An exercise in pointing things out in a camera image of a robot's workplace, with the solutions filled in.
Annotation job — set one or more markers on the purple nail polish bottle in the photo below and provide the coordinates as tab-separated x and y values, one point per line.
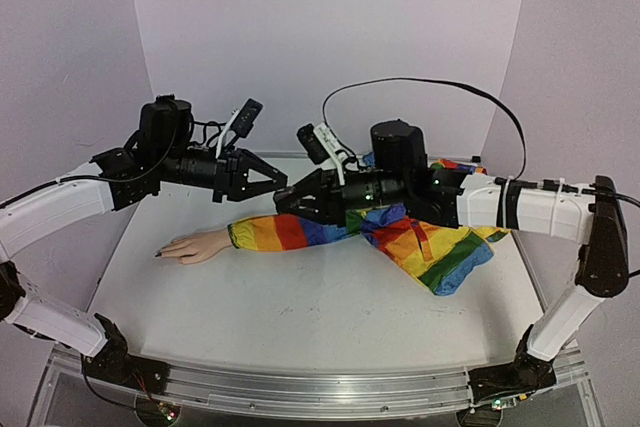
284	197

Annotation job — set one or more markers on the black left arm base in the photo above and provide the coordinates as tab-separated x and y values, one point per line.
114	364

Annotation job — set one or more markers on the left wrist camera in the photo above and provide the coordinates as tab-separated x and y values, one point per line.
239	125

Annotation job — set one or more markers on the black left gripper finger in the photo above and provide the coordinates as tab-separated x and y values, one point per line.
253	164
254	189

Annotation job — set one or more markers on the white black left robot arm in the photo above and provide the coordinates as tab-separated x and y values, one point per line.
161	150

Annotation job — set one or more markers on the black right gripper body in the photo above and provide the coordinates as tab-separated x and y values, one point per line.
332	195

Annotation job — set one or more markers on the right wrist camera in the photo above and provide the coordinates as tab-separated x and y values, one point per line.
322	145

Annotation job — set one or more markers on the mannequin hand with forearm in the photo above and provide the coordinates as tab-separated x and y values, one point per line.
196	248

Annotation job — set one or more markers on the rainbow striped jacket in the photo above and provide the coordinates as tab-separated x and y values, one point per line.
438	258

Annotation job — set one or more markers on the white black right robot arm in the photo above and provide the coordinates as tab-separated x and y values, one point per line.
586	214

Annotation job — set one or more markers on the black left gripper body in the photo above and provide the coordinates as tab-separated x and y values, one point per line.
229	176

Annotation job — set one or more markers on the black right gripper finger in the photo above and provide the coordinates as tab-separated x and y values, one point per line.
309	186
315	213

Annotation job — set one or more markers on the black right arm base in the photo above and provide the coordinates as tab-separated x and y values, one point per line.
525	374

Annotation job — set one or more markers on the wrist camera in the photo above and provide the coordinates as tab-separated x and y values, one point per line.
322	145
239	125

